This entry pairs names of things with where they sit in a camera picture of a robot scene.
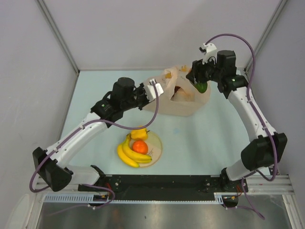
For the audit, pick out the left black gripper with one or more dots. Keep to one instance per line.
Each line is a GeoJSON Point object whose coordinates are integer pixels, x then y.
{"type": "Point", "coordinates": [141, 88]}

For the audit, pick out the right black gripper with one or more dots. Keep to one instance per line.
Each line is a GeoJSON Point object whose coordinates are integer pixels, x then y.
{"type": "Point", "coordinates": [197, 68]}

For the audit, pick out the green fake fruit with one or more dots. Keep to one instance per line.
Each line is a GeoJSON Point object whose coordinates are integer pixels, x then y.
{"type": "Point", "coordinates": [201, 87]}

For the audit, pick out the yellow fake bell pepper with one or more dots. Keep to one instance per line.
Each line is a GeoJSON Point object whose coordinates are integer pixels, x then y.
{"type": "Point", "coordinates": [139, 134]}

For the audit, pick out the translucent peach plastic bag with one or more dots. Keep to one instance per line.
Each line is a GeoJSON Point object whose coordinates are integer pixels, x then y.
{"type": "Point", "coordinates": [180, 97]}

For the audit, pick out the fake orange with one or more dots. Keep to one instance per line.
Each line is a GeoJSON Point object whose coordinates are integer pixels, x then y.
{"type": "Point", "coordinates": [140, 146]}

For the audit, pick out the yellow fake banana bunch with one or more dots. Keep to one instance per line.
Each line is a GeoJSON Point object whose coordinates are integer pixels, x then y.
{"type": "Point", "coordinates": [130, 157]}

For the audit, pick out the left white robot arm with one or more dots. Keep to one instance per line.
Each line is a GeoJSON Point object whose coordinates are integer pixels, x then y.
{"type": "Point", "coordinates": [52, 164]}

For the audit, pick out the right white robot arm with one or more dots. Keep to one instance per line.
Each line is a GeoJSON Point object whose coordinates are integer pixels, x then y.
{"type": "Point", "coordinates": [266, 145]}

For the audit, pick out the cream round plate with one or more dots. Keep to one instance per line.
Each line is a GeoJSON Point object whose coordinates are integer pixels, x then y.
{"type": "Point", "coordinates": [155, 148]}

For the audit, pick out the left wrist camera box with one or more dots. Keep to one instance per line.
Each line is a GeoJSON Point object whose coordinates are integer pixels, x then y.
{"type": "Point", "coordinates": [153, 90]}

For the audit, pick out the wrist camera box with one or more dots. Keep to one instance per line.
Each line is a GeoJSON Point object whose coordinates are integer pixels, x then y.
{"type": "Point", "coordinates": [153, 90]}
{"type": "Point", "coordinates": [209, 52]}

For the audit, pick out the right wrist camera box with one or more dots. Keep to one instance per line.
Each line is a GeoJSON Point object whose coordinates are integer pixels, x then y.
{"type": "Point", "coordinates": [209, 52]}

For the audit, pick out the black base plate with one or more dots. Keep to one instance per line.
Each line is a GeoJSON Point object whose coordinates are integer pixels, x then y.
{"type": "Point", "coordinates": [184, 187]}

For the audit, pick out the aluminium frame rail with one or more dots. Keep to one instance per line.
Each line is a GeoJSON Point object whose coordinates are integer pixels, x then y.
{"type": "Point", "coordinates": [281, 183]}

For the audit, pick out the white slotted cable duct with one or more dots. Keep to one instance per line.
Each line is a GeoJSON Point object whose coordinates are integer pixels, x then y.
{"type": "Point", "coordinates": [95, 198]}

